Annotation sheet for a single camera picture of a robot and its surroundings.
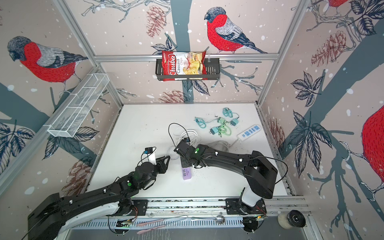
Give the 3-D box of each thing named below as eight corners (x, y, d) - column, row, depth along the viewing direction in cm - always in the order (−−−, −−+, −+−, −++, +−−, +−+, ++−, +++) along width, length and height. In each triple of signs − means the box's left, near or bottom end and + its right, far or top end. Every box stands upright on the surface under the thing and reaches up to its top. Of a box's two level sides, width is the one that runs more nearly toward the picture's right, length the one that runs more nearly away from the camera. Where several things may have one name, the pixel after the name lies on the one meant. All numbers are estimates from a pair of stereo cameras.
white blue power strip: (239, 141, 100) (240, 139, 98) (235, 137, 102) (236, 135, 100) (260, 130, 106) (262, 128, 104) (257, 126, 108) (258, 124, 106)
